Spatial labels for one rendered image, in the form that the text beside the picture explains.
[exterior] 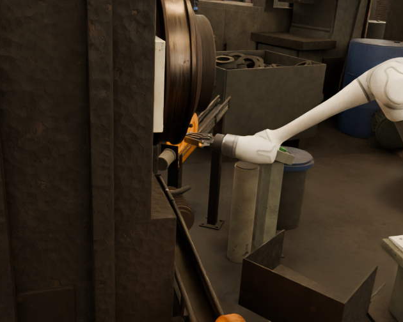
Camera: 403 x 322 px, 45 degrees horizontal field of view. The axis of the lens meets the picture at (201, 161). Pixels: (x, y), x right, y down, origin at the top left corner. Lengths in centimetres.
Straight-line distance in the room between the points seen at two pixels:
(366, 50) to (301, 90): 91
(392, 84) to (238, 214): 108
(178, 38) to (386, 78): 73
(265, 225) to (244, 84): 146
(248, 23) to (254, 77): 177
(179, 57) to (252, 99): 258
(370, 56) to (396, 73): 307
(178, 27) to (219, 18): 460
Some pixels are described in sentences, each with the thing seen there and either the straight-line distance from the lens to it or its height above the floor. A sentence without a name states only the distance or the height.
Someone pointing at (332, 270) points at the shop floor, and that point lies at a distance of 261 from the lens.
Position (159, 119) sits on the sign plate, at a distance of 97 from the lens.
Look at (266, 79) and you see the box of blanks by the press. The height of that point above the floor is 65.
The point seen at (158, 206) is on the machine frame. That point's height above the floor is 87.
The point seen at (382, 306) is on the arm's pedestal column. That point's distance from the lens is 241.
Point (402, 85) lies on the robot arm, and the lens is 165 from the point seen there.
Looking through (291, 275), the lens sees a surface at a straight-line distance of 139.
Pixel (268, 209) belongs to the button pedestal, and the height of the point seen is 27.
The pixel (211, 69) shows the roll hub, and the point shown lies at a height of 112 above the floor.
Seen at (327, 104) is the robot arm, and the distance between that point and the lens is 189.
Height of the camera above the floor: 136
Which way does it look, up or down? 21 degrees down
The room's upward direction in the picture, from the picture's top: 3 degrees clockwise
